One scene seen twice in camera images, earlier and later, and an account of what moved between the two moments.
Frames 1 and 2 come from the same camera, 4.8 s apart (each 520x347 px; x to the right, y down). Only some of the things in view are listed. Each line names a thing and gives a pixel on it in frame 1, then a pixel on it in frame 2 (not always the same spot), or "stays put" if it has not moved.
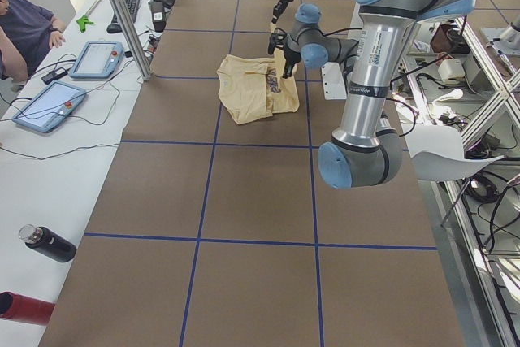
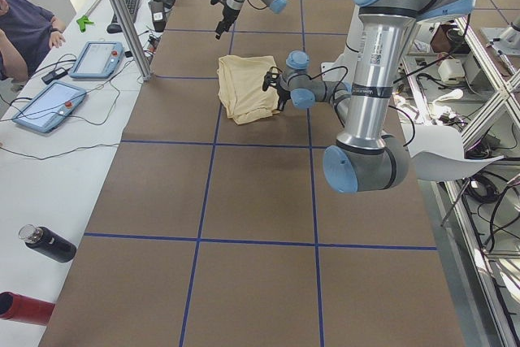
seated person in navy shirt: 27,33 stays put
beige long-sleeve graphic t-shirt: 252,88 stays put
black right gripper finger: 278,10 to 223,26
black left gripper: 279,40 to 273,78
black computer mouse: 114,28 stays put
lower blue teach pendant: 51,107 stays put
